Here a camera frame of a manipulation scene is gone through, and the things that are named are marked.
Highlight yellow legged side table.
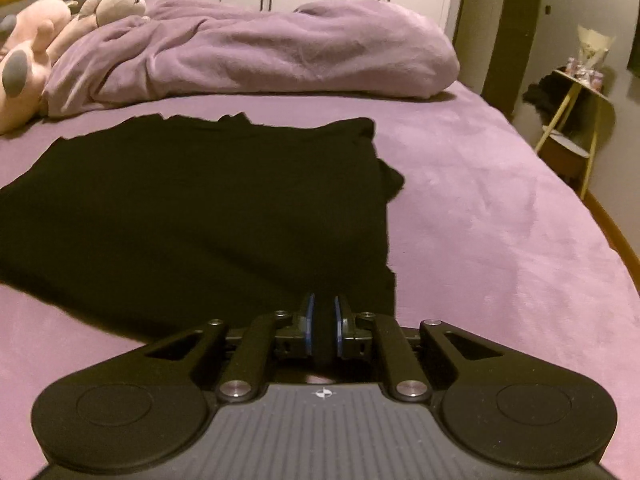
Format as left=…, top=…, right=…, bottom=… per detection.
left=533, top=68, right=612, bottom=198

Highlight pink plush pig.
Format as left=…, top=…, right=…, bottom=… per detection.
left=1, top=0, right=72, bottom=134

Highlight paper wrapped bouquet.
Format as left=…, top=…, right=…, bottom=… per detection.
left=565, top=25, right=615, bottom=92

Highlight purple bed sheet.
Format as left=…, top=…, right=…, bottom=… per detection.
left=1, top=84, right=639, bottom=479

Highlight purple duvet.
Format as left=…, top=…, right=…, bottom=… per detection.
left=43, top=0, right=460, bottom=118

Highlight black garment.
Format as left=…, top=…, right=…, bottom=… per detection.
left=1, top=114, right=404, bottom=338

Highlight beige plush bear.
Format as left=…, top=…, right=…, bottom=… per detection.
left=47, top=0, right=146, bottom=65

